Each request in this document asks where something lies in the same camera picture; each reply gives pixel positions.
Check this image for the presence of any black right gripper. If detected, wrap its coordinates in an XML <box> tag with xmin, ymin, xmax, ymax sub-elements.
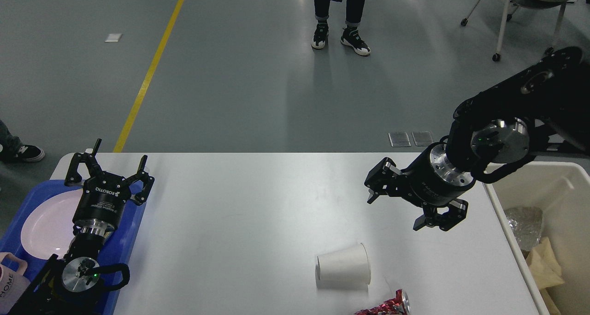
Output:
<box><xmin>364</xmin><ymin>143</ymin><xmax>476</xmax><ymax>231</ymax></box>

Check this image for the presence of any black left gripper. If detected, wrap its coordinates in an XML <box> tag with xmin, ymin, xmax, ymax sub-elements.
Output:
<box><xmin>64</xmin><ymin>138</ymin><xmax>155</xmax><ymax>232</ymax></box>

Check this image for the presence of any pink plate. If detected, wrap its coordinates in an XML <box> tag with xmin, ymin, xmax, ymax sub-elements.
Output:
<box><xmin>20</xmin><ymin>189</ymin><xmax>83</xmax><ymax>260</ymax></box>

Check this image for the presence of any white paper cup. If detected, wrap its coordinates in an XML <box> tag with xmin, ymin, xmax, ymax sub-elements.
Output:
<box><xmin>316</xmin><ymin>242</ymin><xmax>372</xmax><ymax>285</ymax></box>

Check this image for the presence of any aluminium foil sheet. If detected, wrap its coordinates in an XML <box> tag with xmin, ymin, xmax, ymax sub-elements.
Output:
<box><xmin>504</xmin><ymin>206</ymin><xmax>544</xmax><ymax>252</ymax></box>

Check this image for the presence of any brown paper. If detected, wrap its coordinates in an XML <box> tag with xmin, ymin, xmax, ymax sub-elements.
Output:
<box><xmin>525</xmin><ymin>237</ymin><xmax>565</xmax><ymax>290</ymax></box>

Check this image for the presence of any brown paper bag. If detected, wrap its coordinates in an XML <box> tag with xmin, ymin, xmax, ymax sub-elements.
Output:
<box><xmin>539</xmin><ymin>289</ymin><xmax>562</xmax><ymax>315</ymax></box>

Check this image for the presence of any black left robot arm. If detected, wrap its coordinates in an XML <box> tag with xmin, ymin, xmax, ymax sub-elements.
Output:
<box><xmin>8</xmin><ymin>139</ymin><xmax>155</xmax><ymax>315</ymax></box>

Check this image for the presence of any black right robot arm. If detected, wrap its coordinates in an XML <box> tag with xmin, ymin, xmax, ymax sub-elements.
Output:
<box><xmin>364</xmin><ymin>46</ymin><xmax>589</xmax><ymax>231</ymax></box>

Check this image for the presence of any right metal floor plate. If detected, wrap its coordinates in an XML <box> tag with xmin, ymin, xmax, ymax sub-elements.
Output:
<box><xmin>411</xmin><ymin>131</ymin><xmax>435</xmax><ymax>147</ymax></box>

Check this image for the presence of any metal floor plate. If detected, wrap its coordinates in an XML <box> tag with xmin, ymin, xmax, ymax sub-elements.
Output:
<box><xmin>388</xmin><ymin>132</ymin><xmax>412</xmax><ymax>148</ymax></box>
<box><xmin>411</xmin><ymin>131</ymin><xmax>435</xmax><ymax>147</ymax></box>

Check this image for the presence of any left metal floor plate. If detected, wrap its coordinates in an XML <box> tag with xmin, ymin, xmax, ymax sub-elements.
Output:
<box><xmin>388</xmin><ymin>132</ymin><xmax>412</xmax><ymax>148</ymax></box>

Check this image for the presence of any crushed red can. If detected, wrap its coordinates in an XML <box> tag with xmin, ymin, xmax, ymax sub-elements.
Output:
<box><xmin>354</xmin><ymin>289</ymin><xmax>411</xmax><ymax>315</ymax></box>

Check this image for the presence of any pink HOME mug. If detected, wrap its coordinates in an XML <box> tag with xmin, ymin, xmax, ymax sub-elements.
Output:
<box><xmin>0</xmin><ymin>252</ymin><xmax>30</xmax><ymax>315</ymax></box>

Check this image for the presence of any beige plastic bin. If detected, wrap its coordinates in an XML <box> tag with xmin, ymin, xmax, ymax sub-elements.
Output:
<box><xmin>485</xmin><ymin>161</ymin><xmax>590</xmax><ymax>315</ymax></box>

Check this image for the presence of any person in black coat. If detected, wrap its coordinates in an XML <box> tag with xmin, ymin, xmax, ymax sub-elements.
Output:
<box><xmin>295</xmin><ymin>0</ymin><xmax>379</xmax><ymax>57</ymax></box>

